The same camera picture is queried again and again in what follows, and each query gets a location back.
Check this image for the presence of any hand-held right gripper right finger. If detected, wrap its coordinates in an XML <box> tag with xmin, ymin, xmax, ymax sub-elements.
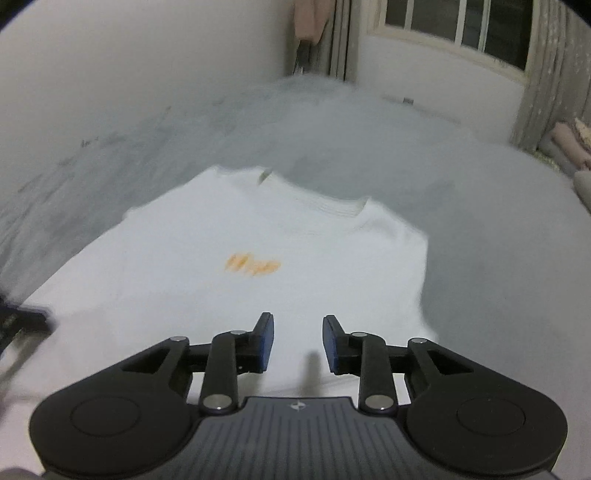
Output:
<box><xmin>322</xmin><ymin>315</ymin><xmax>474</xmax><ymax>413</ymax></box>

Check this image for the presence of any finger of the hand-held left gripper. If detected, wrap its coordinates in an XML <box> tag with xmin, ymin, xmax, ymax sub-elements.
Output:
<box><xmin>0</xmin><ymin>292</ymin><xmax>56</xmax><ymax>334</ymax></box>

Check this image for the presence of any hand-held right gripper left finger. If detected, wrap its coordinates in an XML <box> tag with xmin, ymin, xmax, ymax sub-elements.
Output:
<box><xmin>121</xmin><ymin>312</ymin><xmax>276</xmax><ymax>413</ymax></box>

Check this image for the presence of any white printed sweatshirt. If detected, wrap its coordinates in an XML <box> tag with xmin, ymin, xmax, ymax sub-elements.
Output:
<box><xmin>0</xmin><ymin>166</ymin><xmax>432</xmax><ymax>474</ymax></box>

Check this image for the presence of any grey plush bed blanket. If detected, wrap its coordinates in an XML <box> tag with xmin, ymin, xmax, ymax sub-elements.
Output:
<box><xmin>0</xmin><ymin>76</ymin><xmax>591</xmax><ymax>480</ymax></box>

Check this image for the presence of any dark hanging garment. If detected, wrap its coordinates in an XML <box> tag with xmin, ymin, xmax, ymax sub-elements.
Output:
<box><xmin>295</xmin><ymin>41</ymin><xmax>315</xmax><ymax>75</ymax></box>

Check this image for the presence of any narrow grey star curtain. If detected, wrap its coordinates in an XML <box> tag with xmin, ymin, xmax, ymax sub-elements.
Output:
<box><xmin>329</xmin><ymin>0</ymin><xmax>359</xmax><ymax>82</ymax></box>

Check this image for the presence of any folded pink blanket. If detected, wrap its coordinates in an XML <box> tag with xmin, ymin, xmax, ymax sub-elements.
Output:
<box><xmin>551</xmin><ymin>121</ymin><xmax>591</xmax><ymax>170</ymax></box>

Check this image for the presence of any pink hanging garment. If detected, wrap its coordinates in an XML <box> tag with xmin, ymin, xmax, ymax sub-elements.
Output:
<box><xmin>294</xmin><ymin>0</ymin><xmax>334</xmax><ymax>45</ymax></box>

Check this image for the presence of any wide grey star curtain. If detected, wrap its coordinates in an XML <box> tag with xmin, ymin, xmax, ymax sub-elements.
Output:
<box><xmin>509</xmin><ymin>0</ymin><xmax>591</xmax><ymax>154</ymax></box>

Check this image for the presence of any window with white frame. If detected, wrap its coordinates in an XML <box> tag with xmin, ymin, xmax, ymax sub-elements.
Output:
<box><xmin>367</xmin><ymin>0</ymin><xmax>537</xmax><ymax>85</ymax></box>

